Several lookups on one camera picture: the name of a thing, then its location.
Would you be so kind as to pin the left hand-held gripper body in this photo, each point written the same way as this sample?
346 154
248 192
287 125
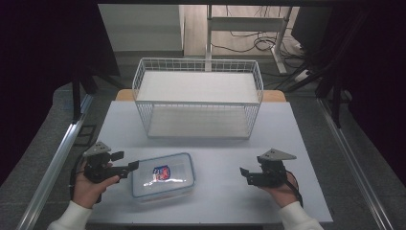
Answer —
99 169

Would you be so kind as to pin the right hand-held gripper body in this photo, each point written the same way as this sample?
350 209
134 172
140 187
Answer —
269 174

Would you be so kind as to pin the clear plastic box blue-rimmed lid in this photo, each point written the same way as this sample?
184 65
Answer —
178 188

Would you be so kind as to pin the person's right hand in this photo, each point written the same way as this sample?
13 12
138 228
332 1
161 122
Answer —
282 193

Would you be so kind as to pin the person's left hand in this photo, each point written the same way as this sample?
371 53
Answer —
86 190

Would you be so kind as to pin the small red and blue packet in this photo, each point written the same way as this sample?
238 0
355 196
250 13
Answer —
161 172

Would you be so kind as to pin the black metal stand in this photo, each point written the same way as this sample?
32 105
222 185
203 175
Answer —
76 99
335 102

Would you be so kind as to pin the white power strip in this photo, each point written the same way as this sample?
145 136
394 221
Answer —
302 75

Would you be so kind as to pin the black curtain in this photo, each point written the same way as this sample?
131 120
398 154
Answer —
376 64
38 64

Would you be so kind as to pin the white cabinet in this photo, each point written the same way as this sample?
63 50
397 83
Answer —
140 27

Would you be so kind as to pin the aluminium rail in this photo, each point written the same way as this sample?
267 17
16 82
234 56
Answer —
54 166
354 166

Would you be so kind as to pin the white metal desk frame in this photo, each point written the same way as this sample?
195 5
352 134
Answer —
247 24

